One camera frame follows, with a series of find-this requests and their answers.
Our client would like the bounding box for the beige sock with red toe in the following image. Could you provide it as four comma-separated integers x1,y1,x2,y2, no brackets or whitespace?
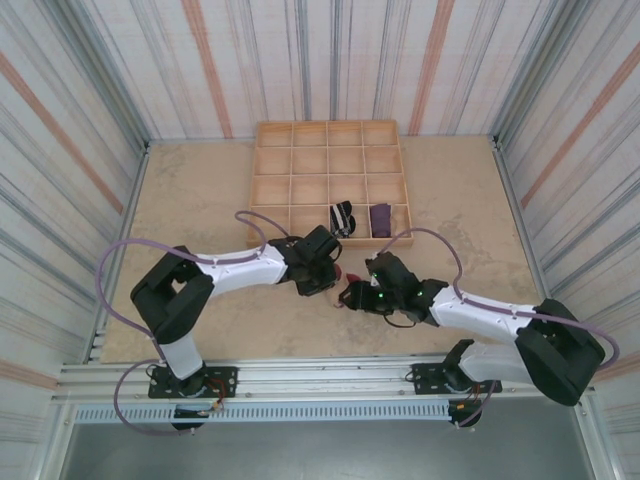
332,266,365,287

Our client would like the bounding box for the black white striped sock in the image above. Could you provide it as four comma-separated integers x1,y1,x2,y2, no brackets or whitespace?
328,200,357,239

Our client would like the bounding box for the purple sock with orange stripe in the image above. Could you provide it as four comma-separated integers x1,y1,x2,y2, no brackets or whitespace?
368,202,396,239

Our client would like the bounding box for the wooden compartment tray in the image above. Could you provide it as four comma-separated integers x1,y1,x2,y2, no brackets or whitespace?
244,119,415,251

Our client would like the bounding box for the aluminium mounting rail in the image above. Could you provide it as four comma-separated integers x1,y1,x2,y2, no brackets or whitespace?
49,353,599,405

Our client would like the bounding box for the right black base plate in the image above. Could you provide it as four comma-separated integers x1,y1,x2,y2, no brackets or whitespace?
410,362,503,396

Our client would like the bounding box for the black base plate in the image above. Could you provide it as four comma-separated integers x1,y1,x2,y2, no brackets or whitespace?
148,366,239,400
410,362,503,396

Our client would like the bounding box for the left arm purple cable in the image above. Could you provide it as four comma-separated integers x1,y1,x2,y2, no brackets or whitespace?
98,209,296,439

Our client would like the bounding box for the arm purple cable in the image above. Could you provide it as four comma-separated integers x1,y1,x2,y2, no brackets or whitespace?
98,209,296,439
379,227,621,431

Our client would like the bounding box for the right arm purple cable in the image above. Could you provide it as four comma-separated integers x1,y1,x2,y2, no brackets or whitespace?
379,227,621,431

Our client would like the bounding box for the slotted grey cable duct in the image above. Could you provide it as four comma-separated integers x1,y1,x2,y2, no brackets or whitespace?
67,401,454,425

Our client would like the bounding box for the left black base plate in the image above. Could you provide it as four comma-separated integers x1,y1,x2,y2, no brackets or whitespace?
148,366,239,400

